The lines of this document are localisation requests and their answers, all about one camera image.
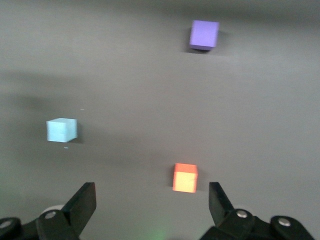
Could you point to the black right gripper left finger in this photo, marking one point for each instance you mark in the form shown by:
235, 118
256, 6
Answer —
80, 207

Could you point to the light blue foam block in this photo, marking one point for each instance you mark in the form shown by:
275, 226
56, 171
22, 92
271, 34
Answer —
61, 130

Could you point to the orange foam block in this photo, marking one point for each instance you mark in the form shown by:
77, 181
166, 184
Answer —
185, 178

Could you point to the purple foam block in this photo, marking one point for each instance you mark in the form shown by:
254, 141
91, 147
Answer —
203, 34

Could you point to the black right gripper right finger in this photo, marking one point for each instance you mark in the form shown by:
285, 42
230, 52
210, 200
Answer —
219, 205

